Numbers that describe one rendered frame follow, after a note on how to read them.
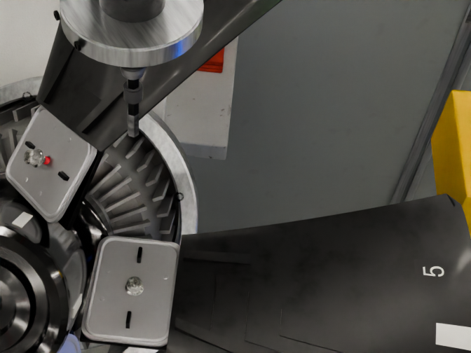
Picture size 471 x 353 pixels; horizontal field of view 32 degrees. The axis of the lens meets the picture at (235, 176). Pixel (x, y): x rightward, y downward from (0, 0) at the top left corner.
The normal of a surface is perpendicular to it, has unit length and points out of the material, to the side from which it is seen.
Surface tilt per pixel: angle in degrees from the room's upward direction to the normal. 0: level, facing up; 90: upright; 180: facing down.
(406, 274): 13
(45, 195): 48
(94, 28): 0
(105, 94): 43
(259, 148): 90
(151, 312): 0
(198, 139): 0
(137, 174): 59
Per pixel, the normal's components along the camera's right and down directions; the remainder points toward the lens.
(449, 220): -0.04, -0.44
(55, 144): -0.64, -0.29
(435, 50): -0.07, 0.77
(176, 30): 0.09, -0.62
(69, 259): 0.90, -0.42
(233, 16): -0.33, -0.18
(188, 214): 0.00, 0.19
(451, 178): -0.99, -0.11
